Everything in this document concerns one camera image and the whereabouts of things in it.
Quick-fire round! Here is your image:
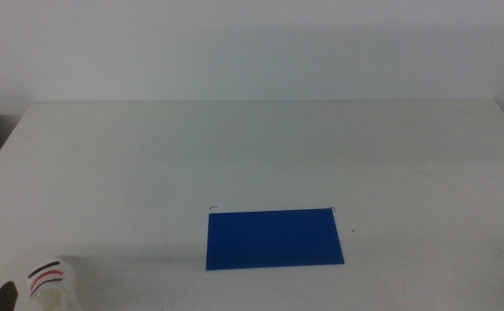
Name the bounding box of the blue rectangular mat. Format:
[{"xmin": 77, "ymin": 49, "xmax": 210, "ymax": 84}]
[{"xmin": 205, "ymin": 208, "xmax": 346, "ymax": 271}]

